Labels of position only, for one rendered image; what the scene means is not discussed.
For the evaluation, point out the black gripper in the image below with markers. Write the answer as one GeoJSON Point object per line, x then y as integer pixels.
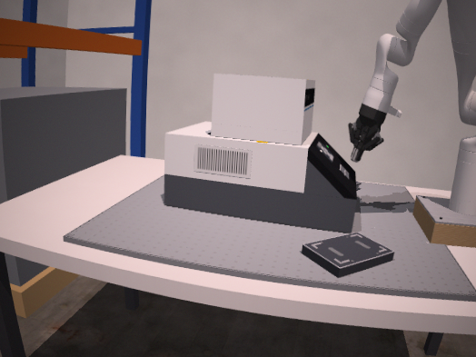
{"type": "Point", "coordinates": [369, 133]}

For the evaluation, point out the white and dark grey lab machine with lid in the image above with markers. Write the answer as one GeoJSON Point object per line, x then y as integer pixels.
{"type": "Point", "coordinates": [257, 161]}

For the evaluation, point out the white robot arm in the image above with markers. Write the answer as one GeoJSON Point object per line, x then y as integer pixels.
{"type": "Point", "coordinates": [411, 25]}

